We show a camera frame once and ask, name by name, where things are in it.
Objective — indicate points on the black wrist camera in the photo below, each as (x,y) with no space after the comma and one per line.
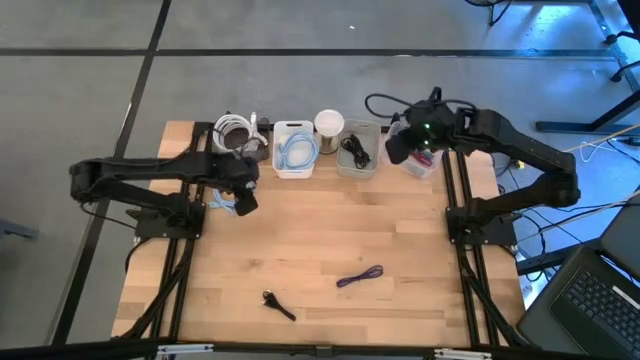
(398,148)
(246,203)

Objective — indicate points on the black aluminium frame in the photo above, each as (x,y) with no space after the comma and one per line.
(250,347)

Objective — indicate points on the light grey plastic bin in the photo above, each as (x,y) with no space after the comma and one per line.
(357,172)

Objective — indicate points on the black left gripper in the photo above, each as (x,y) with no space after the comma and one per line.
(240,172)

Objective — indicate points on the black chair base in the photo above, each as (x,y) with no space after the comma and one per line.
(617,75)

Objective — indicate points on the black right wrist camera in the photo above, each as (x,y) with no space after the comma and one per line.
(398,148)

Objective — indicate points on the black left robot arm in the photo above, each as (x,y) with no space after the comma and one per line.
(150,167)

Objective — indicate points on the grey metal foot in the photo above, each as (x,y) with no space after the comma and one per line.
(15,230)

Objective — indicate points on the clear plastic bin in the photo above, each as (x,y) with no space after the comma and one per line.
(417,172)

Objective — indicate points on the white plastic bin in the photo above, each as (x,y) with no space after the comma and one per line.
(294,174)

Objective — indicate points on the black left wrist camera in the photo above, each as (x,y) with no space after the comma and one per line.
(246,203)

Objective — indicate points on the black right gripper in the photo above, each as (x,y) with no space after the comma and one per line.
(432,125)

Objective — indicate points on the translucent dark grey bin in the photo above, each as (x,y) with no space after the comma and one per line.
(262,152)

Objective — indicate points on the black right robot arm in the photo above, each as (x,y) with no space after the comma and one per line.
(525,150)

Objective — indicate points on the black office desk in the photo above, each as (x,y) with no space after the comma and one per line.
(565,127)

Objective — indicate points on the black plug adapter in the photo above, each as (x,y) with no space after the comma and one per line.
(272,301)

